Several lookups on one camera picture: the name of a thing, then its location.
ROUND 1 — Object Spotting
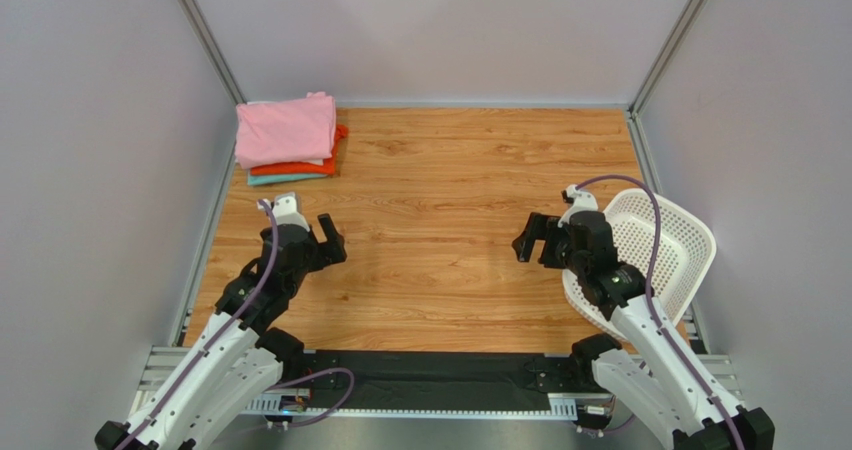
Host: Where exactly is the pink t shirt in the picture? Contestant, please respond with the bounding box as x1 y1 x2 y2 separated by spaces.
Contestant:
235 92 337 169

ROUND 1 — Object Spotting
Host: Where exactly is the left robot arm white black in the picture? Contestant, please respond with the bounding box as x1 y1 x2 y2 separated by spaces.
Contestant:
94 213 347 449

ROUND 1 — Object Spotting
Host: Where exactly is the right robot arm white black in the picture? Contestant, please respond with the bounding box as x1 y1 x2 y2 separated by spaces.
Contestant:
512 210 776 449

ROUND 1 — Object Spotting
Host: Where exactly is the folded teal t shirt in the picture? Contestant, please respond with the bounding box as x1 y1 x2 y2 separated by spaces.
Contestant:
247 173 327 187

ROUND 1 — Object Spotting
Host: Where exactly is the folded orange t shirt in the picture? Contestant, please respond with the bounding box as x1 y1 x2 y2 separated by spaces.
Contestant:
249 124 349 176

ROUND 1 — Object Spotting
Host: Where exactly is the white perforated plastic basket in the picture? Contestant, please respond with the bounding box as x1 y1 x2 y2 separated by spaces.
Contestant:
540 189 716 342

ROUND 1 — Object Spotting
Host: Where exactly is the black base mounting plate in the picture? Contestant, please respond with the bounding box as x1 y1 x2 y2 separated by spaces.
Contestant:
281 350 611 412

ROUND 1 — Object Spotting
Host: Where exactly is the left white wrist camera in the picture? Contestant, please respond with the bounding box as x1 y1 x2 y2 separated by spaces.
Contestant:
257 192 310 230

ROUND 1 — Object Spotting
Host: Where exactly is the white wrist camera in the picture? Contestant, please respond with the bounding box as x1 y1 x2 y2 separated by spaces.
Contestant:
558 184 599 227
257 192 310 230

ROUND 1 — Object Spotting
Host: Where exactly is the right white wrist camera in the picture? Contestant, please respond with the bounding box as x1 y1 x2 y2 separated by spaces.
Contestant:
558 184 599 227

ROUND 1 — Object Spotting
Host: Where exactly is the right aluminium corner post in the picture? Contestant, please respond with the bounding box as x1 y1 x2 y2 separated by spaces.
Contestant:
629 0 707 119

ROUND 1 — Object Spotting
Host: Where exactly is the aluminium corner post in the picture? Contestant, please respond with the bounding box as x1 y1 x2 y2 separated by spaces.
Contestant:
629 0 707 119
163 0 248 114

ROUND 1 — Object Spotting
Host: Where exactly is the aluminium frame rail front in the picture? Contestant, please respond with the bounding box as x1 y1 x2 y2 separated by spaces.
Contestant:
95 332 775 449

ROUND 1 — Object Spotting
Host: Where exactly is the left aluminium corner post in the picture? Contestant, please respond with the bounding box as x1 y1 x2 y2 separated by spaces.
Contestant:
163 0 248 114

